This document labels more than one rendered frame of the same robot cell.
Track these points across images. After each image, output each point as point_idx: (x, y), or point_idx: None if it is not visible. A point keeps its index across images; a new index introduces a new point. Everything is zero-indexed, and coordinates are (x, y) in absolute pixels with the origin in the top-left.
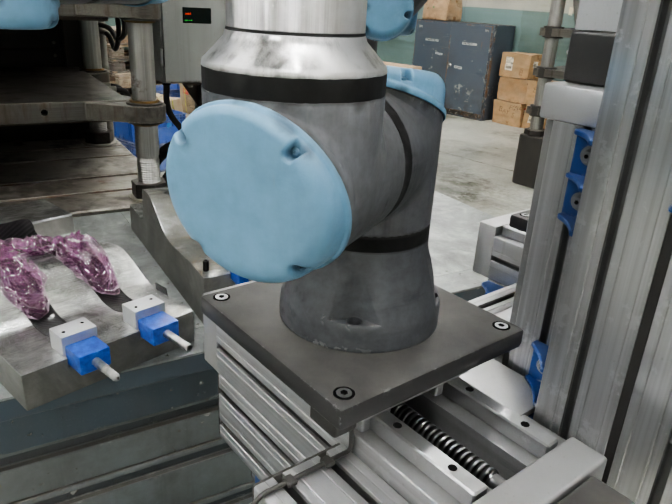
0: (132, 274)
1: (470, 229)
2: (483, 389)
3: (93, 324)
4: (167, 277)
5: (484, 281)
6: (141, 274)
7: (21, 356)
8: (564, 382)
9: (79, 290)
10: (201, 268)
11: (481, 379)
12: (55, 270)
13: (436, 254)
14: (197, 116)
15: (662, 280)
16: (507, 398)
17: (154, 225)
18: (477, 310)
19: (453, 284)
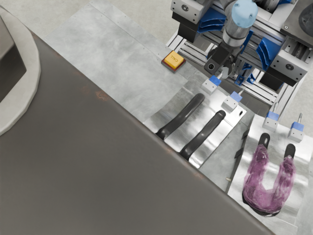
0: (249, 144)
1: (79, 43)
2: (289, 12)
3: (292, 129)
4: (210, 156)
5: (147, 34)
6: (246, 142)
7: (309, 146)
8: None
9: (271, 154)
10: (239, 116)
11: (285, 12)
12: (273, 164)
13: (125, 54)
14: None
15: None
16: (290, 8)
17: (202, 164)
18: (300, 1)
19: (157, 44)
